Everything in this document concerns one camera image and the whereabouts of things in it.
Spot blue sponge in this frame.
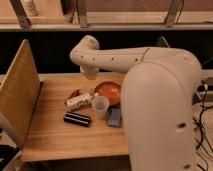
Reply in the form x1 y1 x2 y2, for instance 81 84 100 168
108 108 122 127

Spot wooden side board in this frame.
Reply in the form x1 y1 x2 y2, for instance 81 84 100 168
0 39 41 148

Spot wooden shelf rail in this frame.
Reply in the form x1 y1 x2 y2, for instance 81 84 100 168
0 0 213 33

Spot orange plate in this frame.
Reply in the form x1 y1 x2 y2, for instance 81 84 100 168
94 82 121 106

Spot clear plastic cup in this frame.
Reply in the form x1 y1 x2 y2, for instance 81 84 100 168
92 96 109 119

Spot white bottle on shelf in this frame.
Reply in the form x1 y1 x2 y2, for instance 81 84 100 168
23 0 38 16

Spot black cables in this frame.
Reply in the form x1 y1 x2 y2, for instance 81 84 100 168
192 78 213 171

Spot black rectangular box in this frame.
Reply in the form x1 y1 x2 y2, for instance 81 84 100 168
63 113 91 127

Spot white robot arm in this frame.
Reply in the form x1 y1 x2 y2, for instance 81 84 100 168
70 35 202 171

